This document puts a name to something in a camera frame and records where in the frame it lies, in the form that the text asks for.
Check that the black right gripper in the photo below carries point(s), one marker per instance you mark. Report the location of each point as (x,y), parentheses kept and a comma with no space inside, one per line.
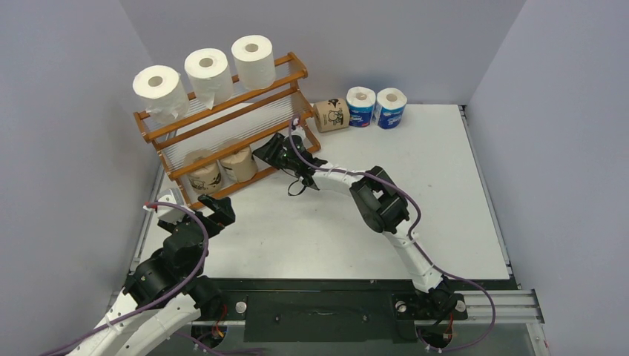
(283,154)

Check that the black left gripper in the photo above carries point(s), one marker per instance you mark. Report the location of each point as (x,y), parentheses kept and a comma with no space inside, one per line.
(223,215)

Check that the orange wooden tiered shelf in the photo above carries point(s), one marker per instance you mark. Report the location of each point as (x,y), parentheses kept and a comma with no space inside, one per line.
(248,119)

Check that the brown roll plain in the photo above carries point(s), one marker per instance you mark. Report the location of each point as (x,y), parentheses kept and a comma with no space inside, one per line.
(240,165)

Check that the brown roll black print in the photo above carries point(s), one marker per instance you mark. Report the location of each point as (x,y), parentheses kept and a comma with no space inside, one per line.
(207,179)

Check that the white toilet paper roll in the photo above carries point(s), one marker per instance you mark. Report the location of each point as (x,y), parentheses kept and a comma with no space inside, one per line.
(210,76)
(162,93)
(254,61)

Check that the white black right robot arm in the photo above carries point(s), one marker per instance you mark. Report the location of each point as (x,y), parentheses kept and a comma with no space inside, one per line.
(382,207)

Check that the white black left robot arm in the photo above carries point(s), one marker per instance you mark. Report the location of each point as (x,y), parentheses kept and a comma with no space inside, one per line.
(169,289)

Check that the brown wrapped roll with cartoon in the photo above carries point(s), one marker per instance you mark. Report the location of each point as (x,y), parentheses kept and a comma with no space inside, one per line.
(331,115)

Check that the blue wrapped toilet roll left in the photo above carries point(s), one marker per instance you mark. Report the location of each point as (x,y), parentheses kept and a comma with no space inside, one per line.
(361,103)

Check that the blue wrapped toilet roll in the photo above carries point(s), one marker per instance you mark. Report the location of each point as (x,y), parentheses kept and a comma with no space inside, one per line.
(389,108)
(361,103)

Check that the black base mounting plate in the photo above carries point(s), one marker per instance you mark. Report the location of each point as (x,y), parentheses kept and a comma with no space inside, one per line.
(284,310)

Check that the blue wrapped toilet roll right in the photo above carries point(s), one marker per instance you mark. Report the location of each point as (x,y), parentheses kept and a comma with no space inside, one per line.
(389,108)

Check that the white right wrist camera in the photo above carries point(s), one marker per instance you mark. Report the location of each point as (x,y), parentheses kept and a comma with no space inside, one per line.
(297,130)

